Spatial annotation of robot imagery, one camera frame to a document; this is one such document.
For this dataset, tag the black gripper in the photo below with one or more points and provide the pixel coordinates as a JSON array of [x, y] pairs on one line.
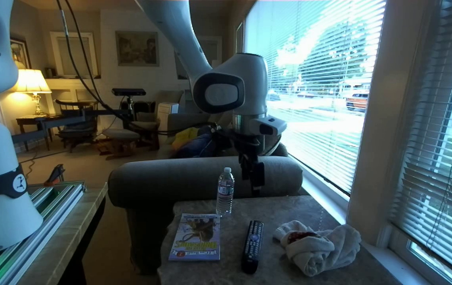
[[249, 144]]

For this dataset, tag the black remote control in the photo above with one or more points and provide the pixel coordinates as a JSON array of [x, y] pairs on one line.
[[251, 245]]

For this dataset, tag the clear plastic water bottle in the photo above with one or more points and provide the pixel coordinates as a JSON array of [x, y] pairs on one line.
[[226, 191]]

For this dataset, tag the navy blue cushion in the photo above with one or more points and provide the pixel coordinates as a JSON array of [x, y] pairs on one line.
[[199, 144]]

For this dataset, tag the yellow cushion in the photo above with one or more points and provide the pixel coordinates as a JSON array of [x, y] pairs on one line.
[[183, 138]]

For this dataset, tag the grey fabric sofa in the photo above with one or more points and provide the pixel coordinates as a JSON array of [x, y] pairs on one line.
[[167, 182]]

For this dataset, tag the dinosaur children's book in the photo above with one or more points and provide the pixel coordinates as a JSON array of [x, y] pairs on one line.
[[194, 237]]

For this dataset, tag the crumpled white cloth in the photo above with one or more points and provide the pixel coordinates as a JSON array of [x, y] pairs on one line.
[[318, 247]]

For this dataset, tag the wooden rocking chair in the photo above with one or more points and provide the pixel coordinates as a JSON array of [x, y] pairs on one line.
[[140, 128]]

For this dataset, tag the orange vehicle outside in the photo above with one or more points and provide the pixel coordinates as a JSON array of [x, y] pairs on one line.
[[357, 100]]

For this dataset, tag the wide white window blind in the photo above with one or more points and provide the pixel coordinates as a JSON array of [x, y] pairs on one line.
[[321, 63]]

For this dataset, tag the blue seat cushion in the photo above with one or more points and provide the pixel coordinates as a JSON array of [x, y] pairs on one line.
[[123, 133]]

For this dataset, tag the wooden workbench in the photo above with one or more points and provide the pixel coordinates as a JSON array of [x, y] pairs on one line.
[[72, 231]]

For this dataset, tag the narrow white window blind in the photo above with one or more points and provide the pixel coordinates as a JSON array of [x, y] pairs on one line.
[[441, 147]]

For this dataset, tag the red clamp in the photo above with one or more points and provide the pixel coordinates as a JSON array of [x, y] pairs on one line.
[[54, 174]]

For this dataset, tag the dark wooden side table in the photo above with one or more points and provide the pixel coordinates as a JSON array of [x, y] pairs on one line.
[[32, 123]]

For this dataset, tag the lit table lamp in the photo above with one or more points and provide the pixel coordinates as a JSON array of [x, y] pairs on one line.
[[31, 81]]

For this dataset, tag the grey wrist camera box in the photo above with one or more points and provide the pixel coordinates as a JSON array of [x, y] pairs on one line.
[[270, 125]]

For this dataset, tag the black stereo camera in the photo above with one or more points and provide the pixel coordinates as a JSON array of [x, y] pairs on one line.
[[129, 92]]

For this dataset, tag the framed wall picture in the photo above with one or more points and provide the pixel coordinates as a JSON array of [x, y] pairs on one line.
[[137, 47]]

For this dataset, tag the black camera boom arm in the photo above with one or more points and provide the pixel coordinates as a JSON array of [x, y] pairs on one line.
[[77, 114]]

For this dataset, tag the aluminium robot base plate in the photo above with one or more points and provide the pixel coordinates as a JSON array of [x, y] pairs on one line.
[[29, 231]]

